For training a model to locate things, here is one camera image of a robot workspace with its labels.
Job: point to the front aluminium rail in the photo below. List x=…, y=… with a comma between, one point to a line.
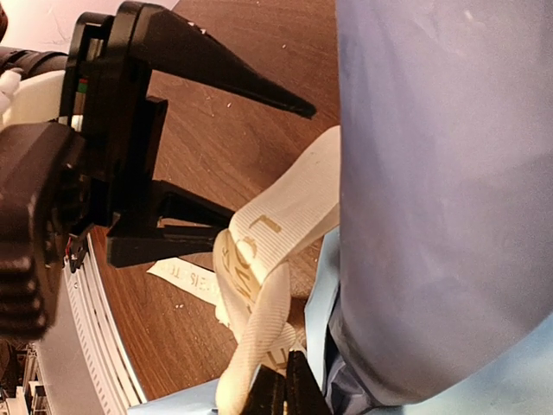
x=81, y=365

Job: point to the beige printed ribbon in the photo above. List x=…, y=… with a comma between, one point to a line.
x=249, y=285

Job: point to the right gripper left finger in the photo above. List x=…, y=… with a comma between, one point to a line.
x=267, y=394

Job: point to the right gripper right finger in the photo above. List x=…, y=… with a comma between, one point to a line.
x=303, y=395

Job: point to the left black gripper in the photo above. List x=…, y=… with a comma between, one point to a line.
x=104, y=98

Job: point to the blue wrapping paper sheet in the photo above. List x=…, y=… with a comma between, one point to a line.
x=433, y=295

